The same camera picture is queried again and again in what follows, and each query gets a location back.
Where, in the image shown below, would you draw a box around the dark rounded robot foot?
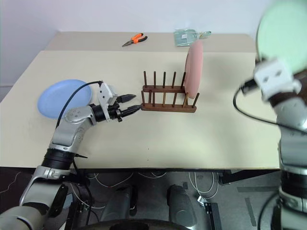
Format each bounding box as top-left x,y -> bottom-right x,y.
167,184 -> 200,226
103,185 -> 139,221

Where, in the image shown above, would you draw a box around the clear plastic packet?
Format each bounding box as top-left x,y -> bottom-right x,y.
173,28 -> 200,47

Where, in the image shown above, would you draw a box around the wooden dish rack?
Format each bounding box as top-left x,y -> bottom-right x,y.
141,70 -> 201,114

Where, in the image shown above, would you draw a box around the green plate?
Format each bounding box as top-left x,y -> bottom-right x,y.
255,0 -> 307,75

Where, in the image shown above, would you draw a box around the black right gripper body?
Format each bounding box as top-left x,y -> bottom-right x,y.
293,69 -> 307,94

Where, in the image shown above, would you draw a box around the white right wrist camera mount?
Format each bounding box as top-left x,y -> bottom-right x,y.
253,58 -> 302,101

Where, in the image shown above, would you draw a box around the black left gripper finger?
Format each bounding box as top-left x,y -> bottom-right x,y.
118,93 -> 137,104
119,104 -> 143,118

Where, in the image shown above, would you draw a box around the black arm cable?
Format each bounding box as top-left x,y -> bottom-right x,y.
56,80 -> 104,127
233,80 -> 307,134

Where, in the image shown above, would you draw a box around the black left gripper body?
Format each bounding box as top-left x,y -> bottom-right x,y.
106,102 -> 124,123

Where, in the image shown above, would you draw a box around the pink plate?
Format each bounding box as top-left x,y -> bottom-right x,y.
184,40 -> 205,100

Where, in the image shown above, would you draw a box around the orange handled pliers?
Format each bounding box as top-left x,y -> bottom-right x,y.
121,33 -> 148,47

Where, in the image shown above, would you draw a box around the dark round rim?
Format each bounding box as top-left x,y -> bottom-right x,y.
78,220 -> 193,230

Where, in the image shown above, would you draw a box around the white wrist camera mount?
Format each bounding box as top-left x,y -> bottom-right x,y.
253,58 -> 302,101
96,81 -> 119,106

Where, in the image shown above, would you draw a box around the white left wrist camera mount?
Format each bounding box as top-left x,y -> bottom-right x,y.
96,81 -> 119,106

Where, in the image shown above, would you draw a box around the black floor box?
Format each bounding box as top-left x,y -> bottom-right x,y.
203,202 -> 222,227

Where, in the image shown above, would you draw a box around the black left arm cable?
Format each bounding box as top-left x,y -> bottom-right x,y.
56,80 -> 104,127

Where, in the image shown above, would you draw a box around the blue plate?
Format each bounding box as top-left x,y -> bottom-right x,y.
36,79 -> 93,120

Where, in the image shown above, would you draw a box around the white floor cable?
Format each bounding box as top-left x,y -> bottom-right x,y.
85,172 -> 135,193
189,171 -> 220,200

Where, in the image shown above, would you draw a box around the small clear bag with ring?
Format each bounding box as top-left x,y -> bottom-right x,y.
195,30 -> 212,40

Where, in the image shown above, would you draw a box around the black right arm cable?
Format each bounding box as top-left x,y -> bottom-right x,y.
233,80 -> 307,134

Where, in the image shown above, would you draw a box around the black table frame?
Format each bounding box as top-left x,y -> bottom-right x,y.
83,168 -> 282,185

